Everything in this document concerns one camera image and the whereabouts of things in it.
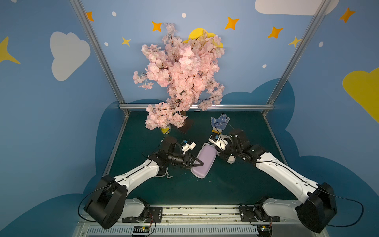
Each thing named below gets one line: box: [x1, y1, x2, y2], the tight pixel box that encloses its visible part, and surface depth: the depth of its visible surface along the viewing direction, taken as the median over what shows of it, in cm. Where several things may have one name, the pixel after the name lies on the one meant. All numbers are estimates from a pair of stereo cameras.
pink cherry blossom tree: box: [132, 23, 226, 131], surface depth 76 cm
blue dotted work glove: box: [210, 113, 231, 135], surface depth 117 cm
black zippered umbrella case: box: [154, 162, 178, 179], surface depth 70 cm
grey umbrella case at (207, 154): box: [190, 143, 218, 179], surface depth 74 cm
